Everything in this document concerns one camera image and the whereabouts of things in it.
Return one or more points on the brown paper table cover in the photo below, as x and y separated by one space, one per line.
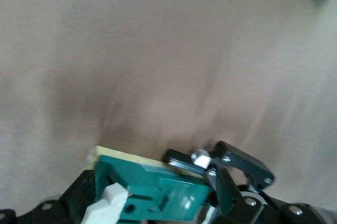
158 63

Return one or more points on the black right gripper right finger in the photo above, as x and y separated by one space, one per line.
237 163

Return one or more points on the green load switch white lever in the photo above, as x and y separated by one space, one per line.
147 181

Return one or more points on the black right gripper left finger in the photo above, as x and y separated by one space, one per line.
73 197

